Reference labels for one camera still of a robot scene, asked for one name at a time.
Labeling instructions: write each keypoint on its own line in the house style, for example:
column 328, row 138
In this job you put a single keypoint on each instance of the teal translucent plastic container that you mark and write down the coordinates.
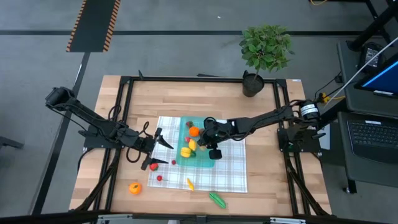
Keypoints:
column 199, row 161

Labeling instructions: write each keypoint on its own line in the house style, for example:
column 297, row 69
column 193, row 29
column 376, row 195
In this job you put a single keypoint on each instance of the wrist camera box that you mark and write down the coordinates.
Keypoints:
column 145, row 164
column 215, row 154

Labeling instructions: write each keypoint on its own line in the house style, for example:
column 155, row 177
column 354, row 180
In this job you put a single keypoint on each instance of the yellow power plug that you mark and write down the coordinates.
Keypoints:
column 325, row 98

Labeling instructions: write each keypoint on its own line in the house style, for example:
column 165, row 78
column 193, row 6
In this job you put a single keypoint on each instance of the yellow toy bell pepper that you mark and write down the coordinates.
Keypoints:
column 185, row 152

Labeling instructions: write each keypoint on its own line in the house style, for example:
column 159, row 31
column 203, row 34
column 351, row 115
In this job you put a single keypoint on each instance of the red toy cherry with stem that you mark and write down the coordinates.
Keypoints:
column 159, row 178

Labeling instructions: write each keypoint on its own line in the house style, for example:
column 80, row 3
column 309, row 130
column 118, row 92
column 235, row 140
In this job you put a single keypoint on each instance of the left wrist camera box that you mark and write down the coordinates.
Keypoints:
column 145, row 164

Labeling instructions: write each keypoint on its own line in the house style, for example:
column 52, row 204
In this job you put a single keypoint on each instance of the yellow toy banana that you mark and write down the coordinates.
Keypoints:
column 190, row 184

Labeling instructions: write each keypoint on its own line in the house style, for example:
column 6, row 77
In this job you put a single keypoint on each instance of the black stand legs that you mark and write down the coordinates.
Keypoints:
column 373, row 28

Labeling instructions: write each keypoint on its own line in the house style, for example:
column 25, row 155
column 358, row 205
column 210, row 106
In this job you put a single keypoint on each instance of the grey furniture leg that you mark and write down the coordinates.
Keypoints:
column 11, row 143

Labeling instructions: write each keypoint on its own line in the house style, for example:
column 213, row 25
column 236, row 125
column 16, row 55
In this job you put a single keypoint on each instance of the small red berry green cap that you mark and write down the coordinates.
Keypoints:
column 189, row 124

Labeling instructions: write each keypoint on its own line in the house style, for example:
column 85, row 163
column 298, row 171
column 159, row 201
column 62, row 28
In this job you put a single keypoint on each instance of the hazard-striped black floor mat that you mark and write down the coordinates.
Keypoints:
column 93, row 25

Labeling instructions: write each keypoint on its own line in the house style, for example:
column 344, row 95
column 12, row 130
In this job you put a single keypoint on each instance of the white slanted pole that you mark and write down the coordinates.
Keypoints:
column 373, row 60

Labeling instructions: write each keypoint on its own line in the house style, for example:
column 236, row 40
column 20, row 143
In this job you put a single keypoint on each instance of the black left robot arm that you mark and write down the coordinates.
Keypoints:
column 90, row 119

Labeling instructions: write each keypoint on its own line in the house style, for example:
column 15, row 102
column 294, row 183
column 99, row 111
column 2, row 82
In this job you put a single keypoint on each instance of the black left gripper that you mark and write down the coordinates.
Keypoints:
column 146, row 143

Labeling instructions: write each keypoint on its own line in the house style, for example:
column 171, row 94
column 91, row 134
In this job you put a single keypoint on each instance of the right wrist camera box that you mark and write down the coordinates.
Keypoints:
column 215, row 154

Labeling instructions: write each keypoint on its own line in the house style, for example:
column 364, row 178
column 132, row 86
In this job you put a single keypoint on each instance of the yellow toy lemon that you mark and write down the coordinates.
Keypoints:
column 192, row 145

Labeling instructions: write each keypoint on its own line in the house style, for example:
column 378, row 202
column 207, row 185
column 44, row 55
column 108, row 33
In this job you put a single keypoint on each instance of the orange toy tangerine with leaf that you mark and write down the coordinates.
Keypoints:
column 135, row 188

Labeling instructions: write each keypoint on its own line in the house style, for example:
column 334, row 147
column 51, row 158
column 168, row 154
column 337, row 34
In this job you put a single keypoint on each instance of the brown toy kiwi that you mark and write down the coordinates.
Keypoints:
column 201, row 131

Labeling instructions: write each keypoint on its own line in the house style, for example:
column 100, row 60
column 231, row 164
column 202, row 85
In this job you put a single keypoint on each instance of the plain orange toy fruit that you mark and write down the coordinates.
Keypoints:
column 194, row 131

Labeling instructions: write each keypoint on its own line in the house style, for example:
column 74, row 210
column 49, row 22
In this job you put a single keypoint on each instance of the black power adapter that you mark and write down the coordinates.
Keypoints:
column 370, row 57

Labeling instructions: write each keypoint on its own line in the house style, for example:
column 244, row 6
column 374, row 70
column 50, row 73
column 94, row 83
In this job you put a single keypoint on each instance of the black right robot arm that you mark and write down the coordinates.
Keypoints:
column 267, row 119

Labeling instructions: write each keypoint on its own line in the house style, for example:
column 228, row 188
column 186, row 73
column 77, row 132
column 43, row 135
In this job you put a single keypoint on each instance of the potted green plant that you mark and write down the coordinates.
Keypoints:
column 265, row 48

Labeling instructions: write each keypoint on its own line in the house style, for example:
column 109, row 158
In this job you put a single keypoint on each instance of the white plaid cloth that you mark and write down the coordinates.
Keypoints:
column 230, row 177

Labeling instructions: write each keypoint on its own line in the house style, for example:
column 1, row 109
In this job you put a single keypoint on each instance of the black laptop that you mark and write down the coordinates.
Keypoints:
column 373, row 133

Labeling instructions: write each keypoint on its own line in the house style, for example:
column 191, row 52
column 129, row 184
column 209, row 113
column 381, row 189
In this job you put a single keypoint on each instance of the monitor with blue screen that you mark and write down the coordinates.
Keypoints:
column 385, row 81

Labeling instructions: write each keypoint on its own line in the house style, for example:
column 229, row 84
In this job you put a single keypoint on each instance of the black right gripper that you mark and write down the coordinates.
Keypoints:
column 214, row 132

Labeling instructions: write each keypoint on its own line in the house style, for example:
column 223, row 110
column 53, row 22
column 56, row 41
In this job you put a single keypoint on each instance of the large red toy strawberry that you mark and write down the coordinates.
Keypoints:
column 154, row 167

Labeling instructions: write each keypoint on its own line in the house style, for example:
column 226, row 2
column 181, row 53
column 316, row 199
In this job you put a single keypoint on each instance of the silver camera mount bar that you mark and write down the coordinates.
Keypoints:
column 199, row 219

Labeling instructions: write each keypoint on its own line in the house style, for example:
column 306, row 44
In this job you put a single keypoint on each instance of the green toy cucumber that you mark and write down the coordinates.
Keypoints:
column 217, row 200

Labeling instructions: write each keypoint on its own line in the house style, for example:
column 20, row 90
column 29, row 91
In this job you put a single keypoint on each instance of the black aluminium table frame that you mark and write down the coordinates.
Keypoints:
column 174, row 78

